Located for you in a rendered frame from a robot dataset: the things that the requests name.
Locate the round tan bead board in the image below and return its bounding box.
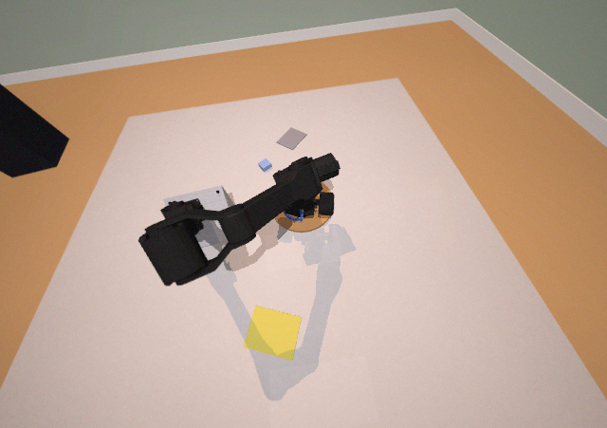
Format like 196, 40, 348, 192
275, 182, 331, 233

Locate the blue cube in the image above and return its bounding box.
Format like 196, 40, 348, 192
258, 158, 272, 171

